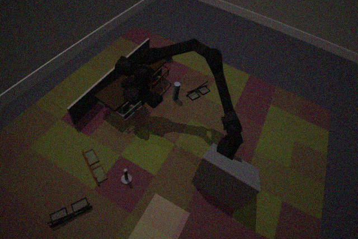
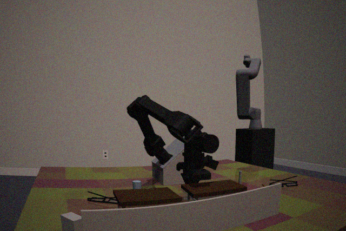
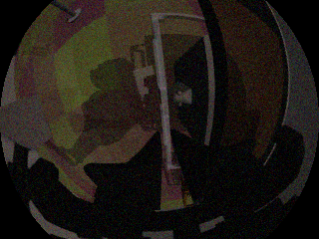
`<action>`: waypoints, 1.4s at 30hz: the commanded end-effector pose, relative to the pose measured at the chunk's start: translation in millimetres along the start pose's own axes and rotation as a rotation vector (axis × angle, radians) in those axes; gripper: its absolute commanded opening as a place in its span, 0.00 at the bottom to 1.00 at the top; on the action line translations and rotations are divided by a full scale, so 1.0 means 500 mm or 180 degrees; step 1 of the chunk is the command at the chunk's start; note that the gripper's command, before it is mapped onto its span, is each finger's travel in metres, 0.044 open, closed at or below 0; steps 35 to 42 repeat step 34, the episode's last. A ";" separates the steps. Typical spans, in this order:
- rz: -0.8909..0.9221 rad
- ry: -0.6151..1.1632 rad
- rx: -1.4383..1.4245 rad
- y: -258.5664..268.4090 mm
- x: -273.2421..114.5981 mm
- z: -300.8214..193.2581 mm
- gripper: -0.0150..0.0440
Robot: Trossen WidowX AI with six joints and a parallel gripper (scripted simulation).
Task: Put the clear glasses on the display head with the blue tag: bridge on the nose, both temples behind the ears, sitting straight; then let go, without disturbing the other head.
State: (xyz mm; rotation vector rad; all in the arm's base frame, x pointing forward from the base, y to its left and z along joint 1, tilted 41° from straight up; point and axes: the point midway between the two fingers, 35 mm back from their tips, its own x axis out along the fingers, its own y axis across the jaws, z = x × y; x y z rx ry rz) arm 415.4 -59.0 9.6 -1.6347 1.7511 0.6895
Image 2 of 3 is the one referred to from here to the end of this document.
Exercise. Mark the white curved panel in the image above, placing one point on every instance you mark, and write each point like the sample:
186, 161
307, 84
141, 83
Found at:
215, 214

